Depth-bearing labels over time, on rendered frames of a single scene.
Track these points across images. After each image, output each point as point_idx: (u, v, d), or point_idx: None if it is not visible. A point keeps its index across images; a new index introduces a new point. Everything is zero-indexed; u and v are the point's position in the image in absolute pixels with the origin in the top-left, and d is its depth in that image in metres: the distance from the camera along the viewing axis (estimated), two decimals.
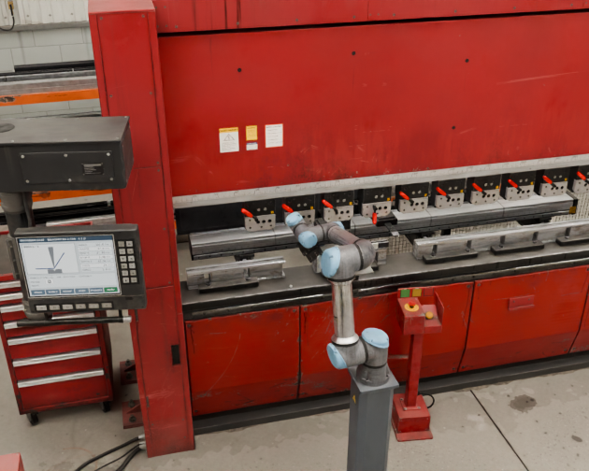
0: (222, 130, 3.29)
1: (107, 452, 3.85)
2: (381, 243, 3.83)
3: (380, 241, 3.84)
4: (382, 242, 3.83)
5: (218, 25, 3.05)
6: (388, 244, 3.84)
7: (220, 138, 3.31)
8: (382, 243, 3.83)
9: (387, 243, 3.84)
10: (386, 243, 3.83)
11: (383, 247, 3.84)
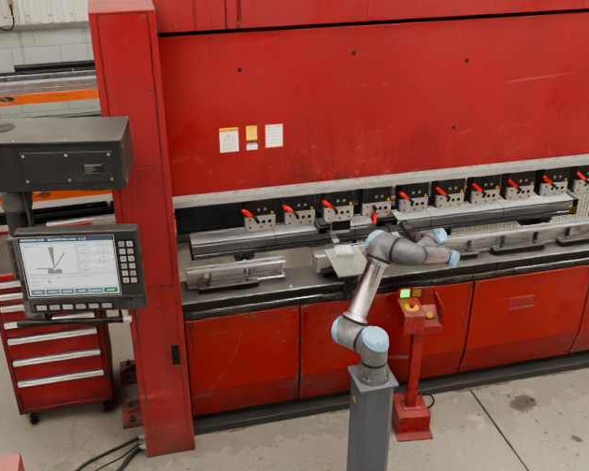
0: (222, 130, 3.29)
1: (107, 452, 3.85)
2: None
3: None
4: None
5: (218, 25, 3.05)
6: None
7: (220, 138, 3.31)
8: None
9: None
10: None
11: None
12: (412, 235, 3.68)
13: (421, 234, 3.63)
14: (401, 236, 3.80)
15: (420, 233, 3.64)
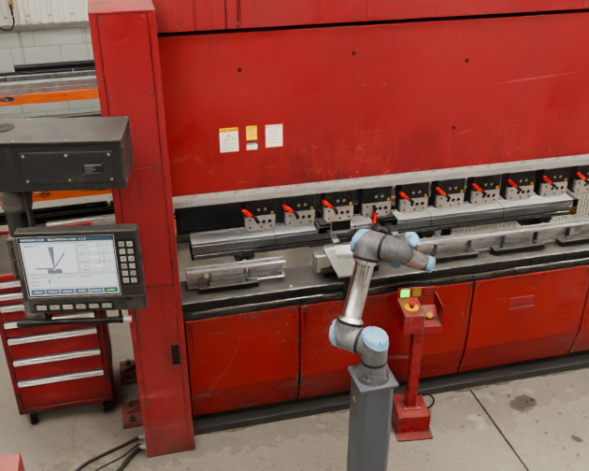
0: (222, 130, 3.29)
1: (107, 452, 3.85)
2: None
3: None
4: None
5: (218, 25, 3.05)
6: None
7: (220, 138, 3.31)
8: None
9: None
10: None
11: None
12: None
13: None
14: None
15: (392, 236, 3.61)
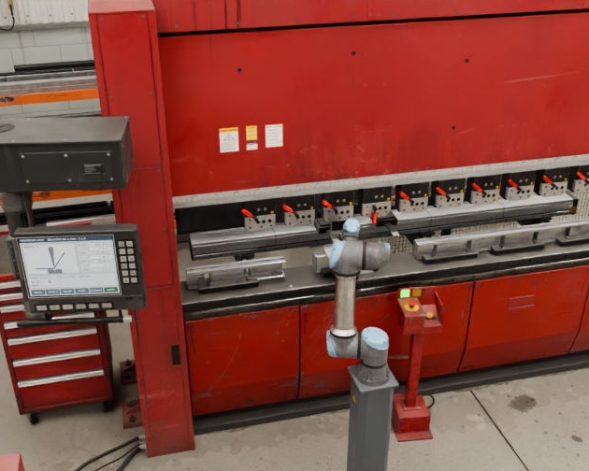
0: (222, 130, 3.29)
1: (107, 452, 3.85)
2: None
3: None
4: None
5: (218, 25, 3.05)
6: None
7: (220, 138, 3.31)
8: None
9: None
10: None
11: None
12: None
13: None
14: None
15: None
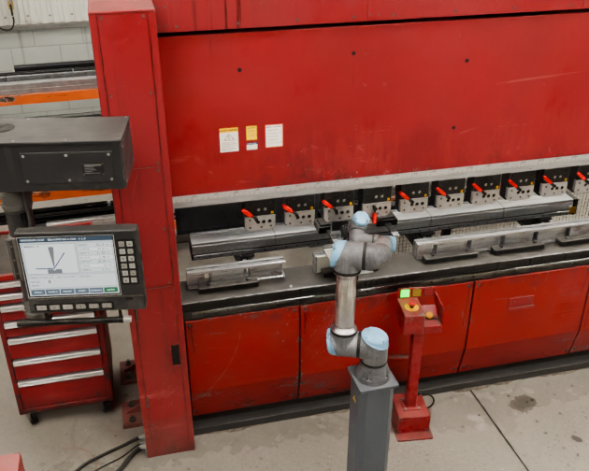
0: (222, 130, 3.29)
1: (107, 452, 3.85)
2: None
3: None
4: None
5: (218, 25, 3.05)
6: None
7: (220, 138, 3.31)
8: None
9: None
10: None
11: None
12: None
13: None
14: None
15: None
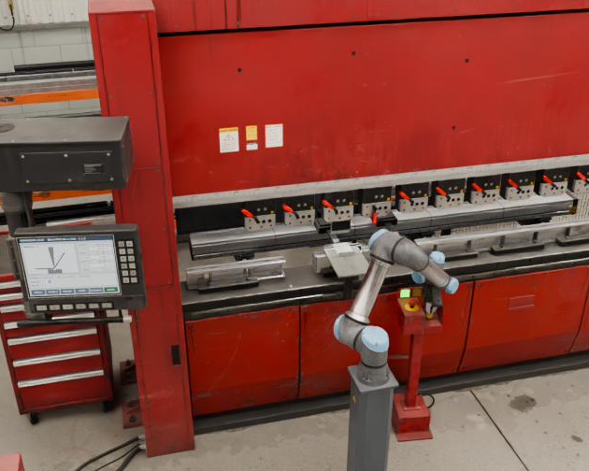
0: (222, 130, 3.29)
1: (107, 452, 3.85)
2: (353, 247, 3.79)
3: (351, 245, 3.81)
4: (354, 246, 3.79)
5: (218, 25, 3.05)
6: (360, 248, 3.81)
7: (220, 138, 3.31)
8: (354, 247, 3.80)
9: (359, 247, 3.80)
10: (358, 247, 3.80)
11: None
12: None
13: None
14: (426, 305, 3.67)
15: None
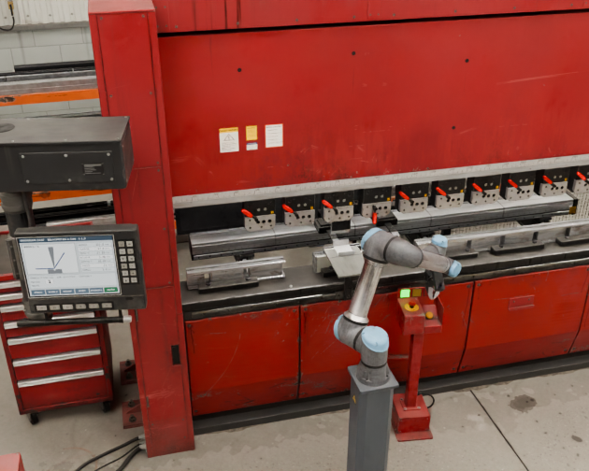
0: (222, 130, 3.29)
1: (107, 452, 3.85)
2: (353, 247, 3.79)
3: (351, 245, 3.81)
4: (354, 246, 3.79)
5: (218, 25, 3.05)
6: (360, 248, 3.81)
7: (220, 138, 3.31)
8: (354, 247, 3.80)
9: (359, 247, 3.80)
10: (358, 247, 3.80)
11: None
12: None
13: None
14: (429, 290, 3.62)
15: None
